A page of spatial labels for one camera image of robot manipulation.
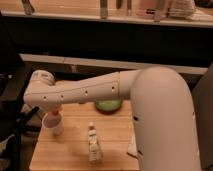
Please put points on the orange pepper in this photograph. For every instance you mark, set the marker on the orange pepper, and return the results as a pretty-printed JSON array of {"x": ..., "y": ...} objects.
[{"x": 55, "y": 113}]

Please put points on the small condiment bottle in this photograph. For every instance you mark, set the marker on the small condiment bottle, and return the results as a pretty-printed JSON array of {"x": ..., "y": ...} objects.
[{"x": 95, "y": 154}]

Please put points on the black equipment at left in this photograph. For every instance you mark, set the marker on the black equipment at left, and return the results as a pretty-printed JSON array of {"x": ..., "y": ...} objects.
[{"x": 14, "y": 78}]

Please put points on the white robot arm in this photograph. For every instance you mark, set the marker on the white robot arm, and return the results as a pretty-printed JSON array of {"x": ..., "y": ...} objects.
[{"x": 162, "y": 109}]

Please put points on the green bowl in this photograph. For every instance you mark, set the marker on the green bowl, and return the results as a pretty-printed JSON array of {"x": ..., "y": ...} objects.
[{"x": 108, "y": 106}]

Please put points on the white ceramic cup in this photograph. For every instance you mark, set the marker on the white ceramic cup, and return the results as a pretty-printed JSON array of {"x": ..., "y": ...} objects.
[{"x": 53, "y": 124}]

